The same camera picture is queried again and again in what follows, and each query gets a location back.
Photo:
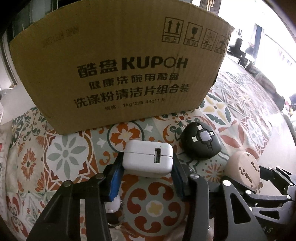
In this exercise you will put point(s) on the brown cardboard box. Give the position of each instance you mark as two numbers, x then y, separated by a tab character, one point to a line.
96	63

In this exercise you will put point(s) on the beige round plug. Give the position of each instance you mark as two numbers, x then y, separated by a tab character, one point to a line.
243	168

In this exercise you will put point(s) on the black round remote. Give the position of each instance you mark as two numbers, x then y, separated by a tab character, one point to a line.
199	141

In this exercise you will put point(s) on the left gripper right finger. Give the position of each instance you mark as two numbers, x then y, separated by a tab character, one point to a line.
233	218

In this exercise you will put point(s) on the white USB charger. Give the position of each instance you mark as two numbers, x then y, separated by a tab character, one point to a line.
148	159

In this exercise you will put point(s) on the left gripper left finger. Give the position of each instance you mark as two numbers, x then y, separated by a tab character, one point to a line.
60	219

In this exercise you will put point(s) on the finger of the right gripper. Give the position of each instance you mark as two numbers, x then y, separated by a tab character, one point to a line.
251	198
277	176

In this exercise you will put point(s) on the patterned table mat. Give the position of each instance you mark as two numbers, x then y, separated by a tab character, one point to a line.
36	160

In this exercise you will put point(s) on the white astronaut keychain figure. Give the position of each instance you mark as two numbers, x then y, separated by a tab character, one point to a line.
114	212

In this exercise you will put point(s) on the floral fabric pouch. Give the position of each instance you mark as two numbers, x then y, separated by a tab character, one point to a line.
6	136

